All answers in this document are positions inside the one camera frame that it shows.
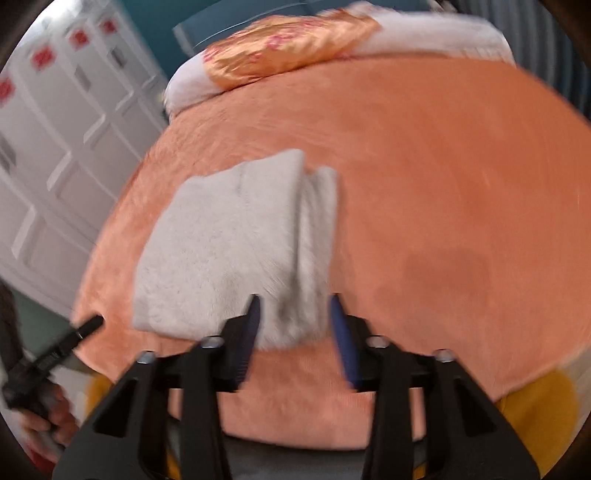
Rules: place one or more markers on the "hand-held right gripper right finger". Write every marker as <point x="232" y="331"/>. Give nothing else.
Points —
<point x="339" y="327"/>

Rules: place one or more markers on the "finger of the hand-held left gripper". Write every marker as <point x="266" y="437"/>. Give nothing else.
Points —
<point x="74" y="339"/>

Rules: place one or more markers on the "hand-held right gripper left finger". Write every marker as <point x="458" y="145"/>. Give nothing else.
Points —
<point x="249" y="323"/>

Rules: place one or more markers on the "grey knit sweater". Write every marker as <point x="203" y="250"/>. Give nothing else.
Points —
<point x="221" y="240"/>

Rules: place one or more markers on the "person's left hand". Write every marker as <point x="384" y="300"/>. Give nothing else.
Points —
<point x="62" y="415"/>

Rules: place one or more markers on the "orange fleece blanket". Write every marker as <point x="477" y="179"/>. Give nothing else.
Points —
<point x="438" y="184"/>

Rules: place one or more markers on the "white panelled wardrobe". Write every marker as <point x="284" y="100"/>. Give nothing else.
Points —
<point x="69" y="161"/>

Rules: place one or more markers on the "yellow cloth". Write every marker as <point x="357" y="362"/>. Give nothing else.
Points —
<point x="535" y="415"/>

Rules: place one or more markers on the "red door sticker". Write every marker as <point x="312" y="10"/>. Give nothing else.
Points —
<point x="108" y="25"/>
<point x="79" y="38"/>
<point x="42" y="57"/>
<point x="4" y="90"/>

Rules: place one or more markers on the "orange floral satin quilt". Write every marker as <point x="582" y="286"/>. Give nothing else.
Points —
<point x="286" y="46"/>

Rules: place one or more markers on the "grey striped curtain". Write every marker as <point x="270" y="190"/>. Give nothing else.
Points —
<point x="540" y="41"/>

